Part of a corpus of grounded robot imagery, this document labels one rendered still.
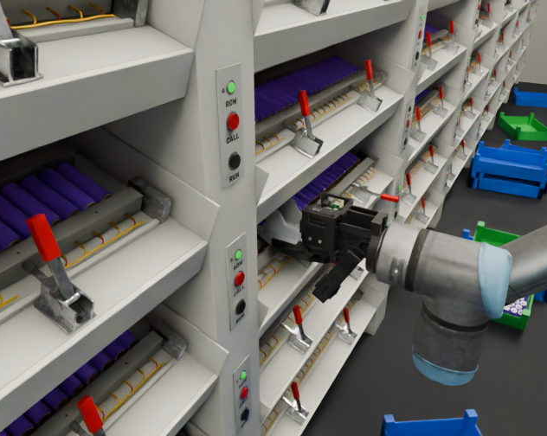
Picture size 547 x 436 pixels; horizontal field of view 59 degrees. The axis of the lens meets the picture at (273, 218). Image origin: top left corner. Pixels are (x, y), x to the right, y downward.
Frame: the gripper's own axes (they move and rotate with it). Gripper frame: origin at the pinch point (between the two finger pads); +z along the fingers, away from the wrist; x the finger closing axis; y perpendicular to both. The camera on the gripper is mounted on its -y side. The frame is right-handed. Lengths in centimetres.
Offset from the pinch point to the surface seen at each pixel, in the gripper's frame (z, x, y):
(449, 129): -9, -115, -15
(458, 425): -36, -23, -51
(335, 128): -5.7, -14.4, 13.7
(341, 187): -3.6, -25.4, -2.2
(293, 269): -6.2, 0.6, -5.7
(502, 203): -30, -151, -55
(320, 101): -1.9, -16.3, 17.2
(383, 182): -8.0, -40.7, -6.3
